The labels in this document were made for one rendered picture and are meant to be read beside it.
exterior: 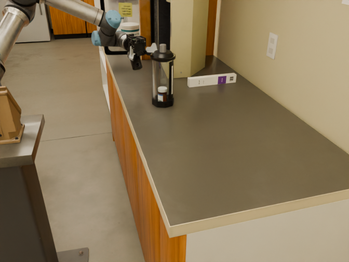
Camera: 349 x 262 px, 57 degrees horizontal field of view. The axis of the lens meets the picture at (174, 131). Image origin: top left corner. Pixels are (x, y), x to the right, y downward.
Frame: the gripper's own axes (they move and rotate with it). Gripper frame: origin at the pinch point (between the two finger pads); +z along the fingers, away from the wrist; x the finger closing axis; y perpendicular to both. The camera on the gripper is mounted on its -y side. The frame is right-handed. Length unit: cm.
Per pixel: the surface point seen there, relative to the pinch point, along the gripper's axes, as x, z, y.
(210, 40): 66, -40, -8
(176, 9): 23.2, -13.7, 18.1
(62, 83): 17, -283, -114
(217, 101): 24.5, 22.7, -17.5
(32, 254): -67, 18, -73
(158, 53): -1.6, 13.2, 6.3
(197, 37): 37.7, -15.0, 2.3
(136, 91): -3.0, -7.0, -18.0
